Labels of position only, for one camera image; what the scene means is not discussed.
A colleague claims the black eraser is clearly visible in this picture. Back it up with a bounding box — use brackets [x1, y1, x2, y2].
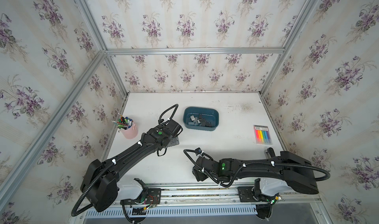
[201, 121, 213, 128]

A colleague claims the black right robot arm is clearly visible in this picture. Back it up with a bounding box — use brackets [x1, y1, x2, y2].
[184, 148, 331, 194]

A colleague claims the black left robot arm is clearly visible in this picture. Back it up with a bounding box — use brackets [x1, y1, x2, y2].
[71, 104, 183, 217]

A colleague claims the teal plastic storage box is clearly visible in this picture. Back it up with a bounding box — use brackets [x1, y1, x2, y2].
[183, 106, 219, 131]

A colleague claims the pink pen cup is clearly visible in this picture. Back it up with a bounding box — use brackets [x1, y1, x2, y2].
[112, 116, 138, 140]

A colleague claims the coloured highlighter pack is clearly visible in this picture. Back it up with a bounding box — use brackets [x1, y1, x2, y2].
[254, 125, 272, 145]

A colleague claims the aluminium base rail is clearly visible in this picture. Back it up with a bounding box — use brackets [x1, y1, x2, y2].
[77, 184, 321, 223]

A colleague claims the aluminium frame horizontal rail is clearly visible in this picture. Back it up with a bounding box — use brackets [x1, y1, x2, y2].
[106, 47, 285, 56]

